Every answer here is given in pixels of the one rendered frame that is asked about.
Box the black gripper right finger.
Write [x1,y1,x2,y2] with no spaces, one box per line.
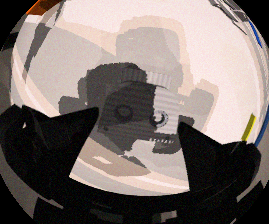
[178,121,247,190]

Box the yellow flat bar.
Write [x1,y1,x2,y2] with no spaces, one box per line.
[240,113,256,141]

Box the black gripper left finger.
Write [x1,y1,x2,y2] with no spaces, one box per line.
[22,105,98,176]

